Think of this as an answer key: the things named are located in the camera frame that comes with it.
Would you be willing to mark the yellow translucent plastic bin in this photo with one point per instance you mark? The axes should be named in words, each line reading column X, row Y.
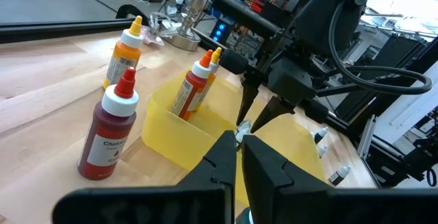
column 171, row 138

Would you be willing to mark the silver lamp white shade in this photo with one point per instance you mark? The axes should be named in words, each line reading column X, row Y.
column 190, row 28

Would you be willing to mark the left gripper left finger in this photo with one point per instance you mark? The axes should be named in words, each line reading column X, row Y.
column 215, row 169

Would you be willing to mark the dropper bottles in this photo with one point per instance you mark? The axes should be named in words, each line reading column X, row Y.
column 243, row 129

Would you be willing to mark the black box blue lights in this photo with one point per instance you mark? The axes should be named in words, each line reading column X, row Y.
column 219, row 32

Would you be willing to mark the crumpled clear plastic wrap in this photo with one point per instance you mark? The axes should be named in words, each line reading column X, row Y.
column 154, row 35

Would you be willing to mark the dark red squeeze bottle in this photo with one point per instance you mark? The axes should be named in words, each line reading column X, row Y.
column 106, row 131

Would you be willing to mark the red-orange squeeze bottle orange tip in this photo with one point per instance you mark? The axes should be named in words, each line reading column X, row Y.
column 190, row 87

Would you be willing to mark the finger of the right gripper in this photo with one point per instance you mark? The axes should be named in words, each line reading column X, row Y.
column 249, row 97
column 275, row 109

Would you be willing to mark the orange squeeze bottle yellow tip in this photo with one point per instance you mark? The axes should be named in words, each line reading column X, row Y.
column 123, row 56

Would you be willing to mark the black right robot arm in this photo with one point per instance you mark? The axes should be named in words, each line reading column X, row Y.
column 325, row 22

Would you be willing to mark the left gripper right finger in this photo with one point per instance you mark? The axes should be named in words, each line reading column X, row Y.
column 263, row 176

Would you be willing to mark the small dark dropper bottle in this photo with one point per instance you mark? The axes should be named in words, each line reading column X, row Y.
column 322, row 150
column 321, row 135
column 338, row 175

